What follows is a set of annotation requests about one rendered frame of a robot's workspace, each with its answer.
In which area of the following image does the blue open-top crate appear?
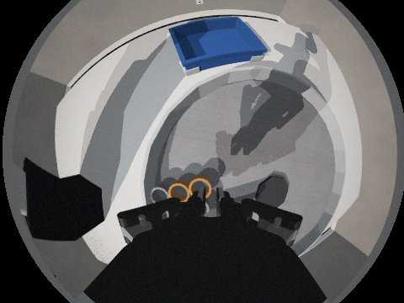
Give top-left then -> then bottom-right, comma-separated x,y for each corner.
168,17 -> 267,76

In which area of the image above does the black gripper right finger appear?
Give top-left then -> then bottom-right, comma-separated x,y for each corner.
216,188 -> 303,247

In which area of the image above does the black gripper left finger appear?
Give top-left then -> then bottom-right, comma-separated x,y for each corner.
117,187 -> 206,244

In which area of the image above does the bronze bushing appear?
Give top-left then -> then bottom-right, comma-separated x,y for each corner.
189,175 -> 211,198
168,179 -> 190,202

